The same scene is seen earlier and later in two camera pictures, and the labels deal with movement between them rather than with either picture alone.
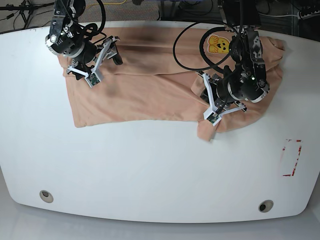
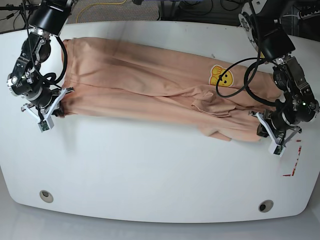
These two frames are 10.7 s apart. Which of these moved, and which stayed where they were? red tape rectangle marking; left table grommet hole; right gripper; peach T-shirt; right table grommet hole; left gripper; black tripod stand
Moved: peach T-shirt; right gripper; left gripper
Stayed: black tripod stand; left table grommet hole; red tape rectangle marking; right table grommet hole
